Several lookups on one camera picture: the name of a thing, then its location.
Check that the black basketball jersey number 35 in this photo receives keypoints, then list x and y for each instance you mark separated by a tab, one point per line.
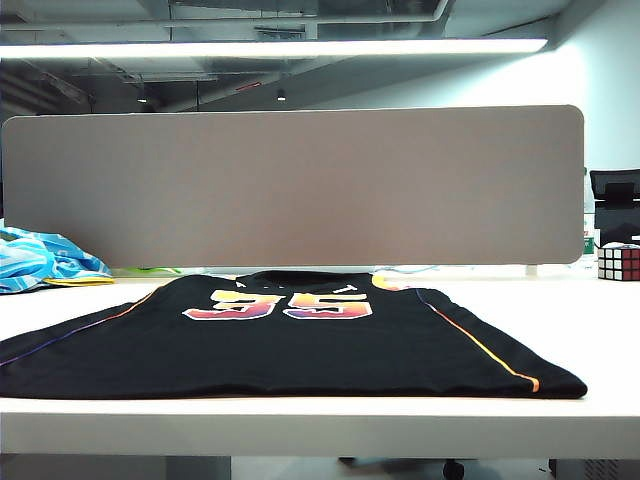
300	355

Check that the brown-grey desk divider panel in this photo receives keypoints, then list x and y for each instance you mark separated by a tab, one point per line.
300	185

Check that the green flat item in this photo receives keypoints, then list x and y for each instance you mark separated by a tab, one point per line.
150	270

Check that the long linear ceiling light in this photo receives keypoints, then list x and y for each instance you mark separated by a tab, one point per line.
270	48

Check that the yellow flat item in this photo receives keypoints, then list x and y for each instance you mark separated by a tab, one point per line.
85	281

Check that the black office chair base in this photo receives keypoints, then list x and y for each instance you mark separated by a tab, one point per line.
450	467

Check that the white box green label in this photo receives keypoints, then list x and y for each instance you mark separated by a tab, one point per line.
590	245

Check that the blue patterned cloth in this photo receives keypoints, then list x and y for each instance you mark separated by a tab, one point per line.
35	257

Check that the black mesh office chair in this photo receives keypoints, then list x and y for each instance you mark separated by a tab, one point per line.
617	210

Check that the Rubik's cube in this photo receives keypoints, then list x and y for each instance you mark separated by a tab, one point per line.
620	262

